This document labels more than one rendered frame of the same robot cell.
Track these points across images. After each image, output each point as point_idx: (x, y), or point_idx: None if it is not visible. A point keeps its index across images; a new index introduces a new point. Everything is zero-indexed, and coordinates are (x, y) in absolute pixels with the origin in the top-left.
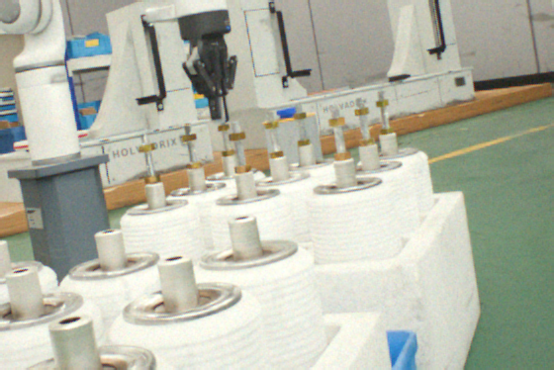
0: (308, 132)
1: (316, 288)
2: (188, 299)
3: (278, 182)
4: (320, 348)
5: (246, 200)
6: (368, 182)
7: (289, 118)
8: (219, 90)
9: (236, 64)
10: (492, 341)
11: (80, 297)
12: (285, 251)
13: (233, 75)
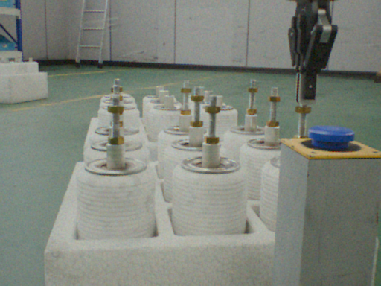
0: (282, 167)
1: (98, 121)
2: None
3: (186, 138)
4: None
5: (175, 126)
6: (103, 129)
7: (309, 139)
8: (295, 65)
9: (313, 37)
10: None
11: (152, 101)
12: (104, 106)
13: (309, 51)
